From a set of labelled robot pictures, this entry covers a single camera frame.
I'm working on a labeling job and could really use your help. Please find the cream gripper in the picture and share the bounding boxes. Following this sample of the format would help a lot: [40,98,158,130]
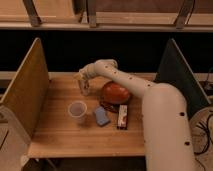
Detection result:
[73,64,97,80]

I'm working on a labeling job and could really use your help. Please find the white labelled bottle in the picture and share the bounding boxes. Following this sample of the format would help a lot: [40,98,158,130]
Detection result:
[78,79,89,96]

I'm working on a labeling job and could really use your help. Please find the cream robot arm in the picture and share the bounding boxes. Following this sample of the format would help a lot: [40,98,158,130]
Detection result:
[74,59,196,171]

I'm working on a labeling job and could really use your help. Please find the clear plastic cup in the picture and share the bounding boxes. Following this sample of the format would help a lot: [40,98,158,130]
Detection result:
[68,101,87,124]

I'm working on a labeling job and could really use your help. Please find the orange bowl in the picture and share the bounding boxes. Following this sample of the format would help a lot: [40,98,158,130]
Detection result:
[101,81,131,104]

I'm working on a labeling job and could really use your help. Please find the dark chip bag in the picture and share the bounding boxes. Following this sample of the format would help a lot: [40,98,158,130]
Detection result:
[100,101,119,113]

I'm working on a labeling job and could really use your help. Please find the blue sponge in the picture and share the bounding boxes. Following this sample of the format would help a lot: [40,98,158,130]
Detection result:
[94,106,110,126]

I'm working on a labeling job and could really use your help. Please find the red white snack bar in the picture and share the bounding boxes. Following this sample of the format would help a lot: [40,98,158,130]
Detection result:
[117,105,128,129]

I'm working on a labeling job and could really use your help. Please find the left wooden side panel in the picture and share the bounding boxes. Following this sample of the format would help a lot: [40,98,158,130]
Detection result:
[0,38,49,141]

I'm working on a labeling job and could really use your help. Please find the dark right side panel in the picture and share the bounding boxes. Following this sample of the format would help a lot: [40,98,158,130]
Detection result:
[155,39,211,119]

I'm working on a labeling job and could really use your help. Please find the black floor cables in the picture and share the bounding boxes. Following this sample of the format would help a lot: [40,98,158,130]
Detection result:
[193,111,213,171]

